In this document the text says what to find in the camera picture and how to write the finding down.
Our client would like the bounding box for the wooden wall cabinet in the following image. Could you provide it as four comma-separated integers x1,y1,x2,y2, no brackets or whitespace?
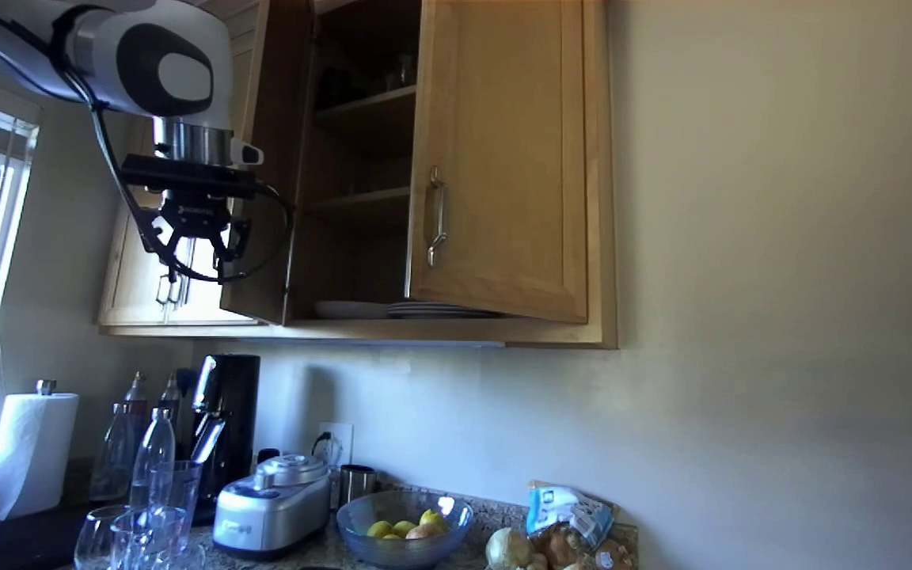
97,0,620,350

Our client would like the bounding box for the black soda maker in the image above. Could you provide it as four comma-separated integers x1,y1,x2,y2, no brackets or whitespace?
187,353,262,526

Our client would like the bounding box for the silver countertop appliance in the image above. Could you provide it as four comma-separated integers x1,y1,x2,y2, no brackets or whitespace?
211,453,333,561

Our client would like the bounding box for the white onion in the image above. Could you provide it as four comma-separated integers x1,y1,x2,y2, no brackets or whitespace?
485,526,535,570

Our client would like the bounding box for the clear glass bottle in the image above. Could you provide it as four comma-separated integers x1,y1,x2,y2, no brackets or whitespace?
90,402,137,506
129,407,177,511

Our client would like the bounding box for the metal cup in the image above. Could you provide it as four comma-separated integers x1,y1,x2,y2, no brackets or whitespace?
338,464,378,508

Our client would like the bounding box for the paper towel roll on holder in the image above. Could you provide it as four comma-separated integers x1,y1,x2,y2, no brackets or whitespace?
0,378,80,522

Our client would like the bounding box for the stack of white plates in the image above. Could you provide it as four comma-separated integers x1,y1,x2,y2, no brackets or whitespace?
313,298,506,321

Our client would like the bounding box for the silver cabinet door handle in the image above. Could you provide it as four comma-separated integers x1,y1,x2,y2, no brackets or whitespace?
155,236,194,308
426,165,450,269

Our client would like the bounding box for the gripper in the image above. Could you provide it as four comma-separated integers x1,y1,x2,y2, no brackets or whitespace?
135,189,253,284

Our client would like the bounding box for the dark bottle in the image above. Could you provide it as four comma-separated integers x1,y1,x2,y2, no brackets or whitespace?
158,372,184,432
123,370,150,432

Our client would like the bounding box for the blue and white bag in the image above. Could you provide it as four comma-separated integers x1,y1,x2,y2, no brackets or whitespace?
525,484,614,549

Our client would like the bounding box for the wide drinking glass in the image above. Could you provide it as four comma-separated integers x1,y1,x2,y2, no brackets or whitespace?
110,506,189,570

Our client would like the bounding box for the wooden cabinet door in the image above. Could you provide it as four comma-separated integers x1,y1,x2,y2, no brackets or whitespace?
99,117,260,327
220,0,319,326
405,0,591,325

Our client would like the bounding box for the tall drinking glass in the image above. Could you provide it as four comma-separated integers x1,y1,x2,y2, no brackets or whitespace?
146,461,203,549

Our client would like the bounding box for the wine glass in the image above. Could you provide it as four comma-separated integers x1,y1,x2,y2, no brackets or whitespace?
74,504,131,570

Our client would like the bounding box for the glass bowl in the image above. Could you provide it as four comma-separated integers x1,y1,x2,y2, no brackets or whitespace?
336,488,475,570

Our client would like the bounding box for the white wall socket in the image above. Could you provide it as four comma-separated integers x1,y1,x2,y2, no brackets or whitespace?
316,421,355,469

